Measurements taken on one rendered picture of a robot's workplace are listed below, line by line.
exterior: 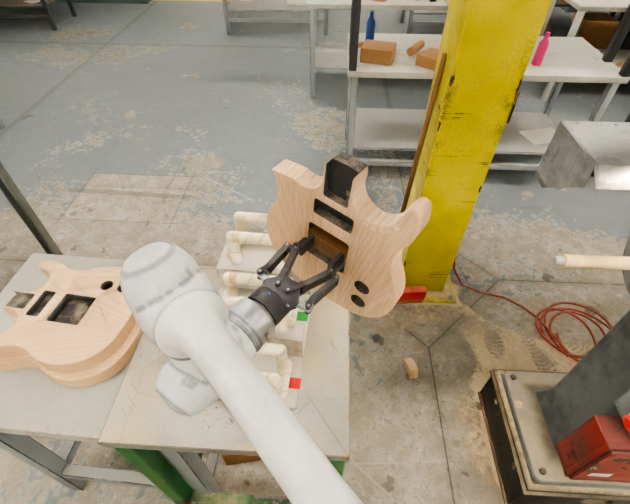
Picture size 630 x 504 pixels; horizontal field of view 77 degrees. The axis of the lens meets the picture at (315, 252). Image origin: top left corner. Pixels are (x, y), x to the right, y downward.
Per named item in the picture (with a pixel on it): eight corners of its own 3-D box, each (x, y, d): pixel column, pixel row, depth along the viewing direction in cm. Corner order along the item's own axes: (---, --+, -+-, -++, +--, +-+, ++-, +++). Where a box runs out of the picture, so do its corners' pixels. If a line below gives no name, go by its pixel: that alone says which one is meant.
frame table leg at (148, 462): (204, 502, 168) (135, 421, 103) (201, 517, 164) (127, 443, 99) (192, 501, 168) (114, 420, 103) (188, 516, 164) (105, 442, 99)
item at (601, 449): (619, 449, 153) (683, 411, 127) (635, 485, 145) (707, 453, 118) (553, 445, 154) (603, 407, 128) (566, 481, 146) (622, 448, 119)
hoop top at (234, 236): (299, 242, 109) (298, 234, 107) (297, 250, 107) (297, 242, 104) (228, 236, 110) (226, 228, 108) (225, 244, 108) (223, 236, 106)
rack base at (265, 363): (303, 357, 112) (303, 355, 111) (296, 410, 102) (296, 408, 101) (209, 349, 114) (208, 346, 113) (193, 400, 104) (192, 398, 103)
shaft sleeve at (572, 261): (637, 254, 95) (647, 260, 92) (633, 267, 96) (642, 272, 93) (561, 252, 95) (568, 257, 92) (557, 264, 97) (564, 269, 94)
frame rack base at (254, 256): (315, 275, 133) (315, 239, 121) (310, 312, 123) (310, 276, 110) (236, 269, 135) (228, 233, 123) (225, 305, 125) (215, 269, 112)
